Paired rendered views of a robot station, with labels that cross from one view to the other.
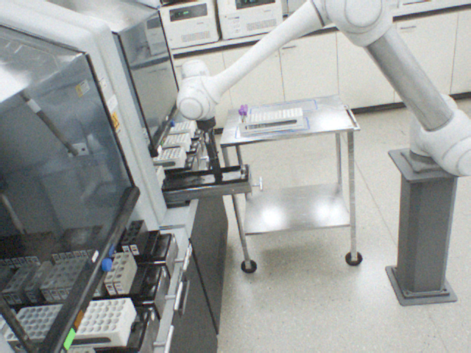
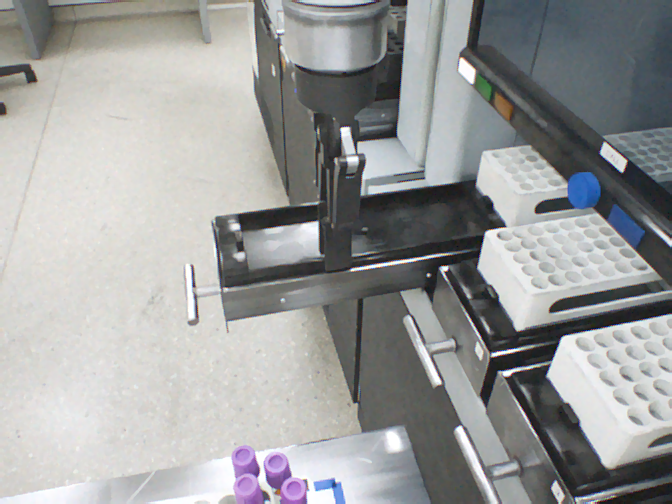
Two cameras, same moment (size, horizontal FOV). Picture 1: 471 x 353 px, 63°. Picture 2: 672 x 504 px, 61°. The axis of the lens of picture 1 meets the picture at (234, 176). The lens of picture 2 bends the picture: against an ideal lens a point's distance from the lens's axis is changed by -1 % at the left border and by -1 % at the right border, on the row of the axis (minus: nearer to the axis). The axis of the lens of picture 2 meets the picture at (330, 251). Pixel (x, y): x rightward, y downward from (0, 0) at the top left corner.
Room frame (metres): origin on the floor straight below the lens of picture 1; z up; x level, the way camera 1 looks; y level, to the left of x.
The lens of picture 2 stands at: (1.85, -0.12, 1.25)
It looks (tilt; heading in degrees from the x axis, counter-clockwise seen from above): 41 degrees down; 158
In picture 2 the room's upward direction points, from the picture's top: straight up
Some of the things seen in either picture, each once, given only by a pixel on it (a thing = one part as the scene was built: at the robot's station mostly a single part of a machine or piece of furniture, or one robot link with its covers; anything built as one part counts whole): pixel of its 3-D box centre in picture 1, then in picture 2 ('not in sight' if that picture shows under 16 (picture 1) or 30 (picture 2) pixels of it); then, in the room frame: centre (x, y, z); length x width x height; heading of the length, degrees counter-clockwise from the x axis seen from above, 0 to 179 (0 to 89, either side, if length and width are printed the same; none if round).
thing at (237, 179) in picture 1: (172, 188); (463, 230); (1.37, 0.26, 0.78); 0.73 x 0.14 x 0.09; 82
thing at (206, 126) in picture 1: (207, 128); (335, 105); (1.39, 0.07, 1.00); 0.08 x 0.07 x 0.09; 172
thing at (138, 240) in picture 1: (139, 238); (382, 58); (0.98, 0.32, 0.85); 0.12 x 0.02 x 0.06; 172
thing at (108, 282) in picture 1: (117, 274); not in sight; (0.83, 0.37, 0.85); 0.12 x 0.02 x 0.06; 172
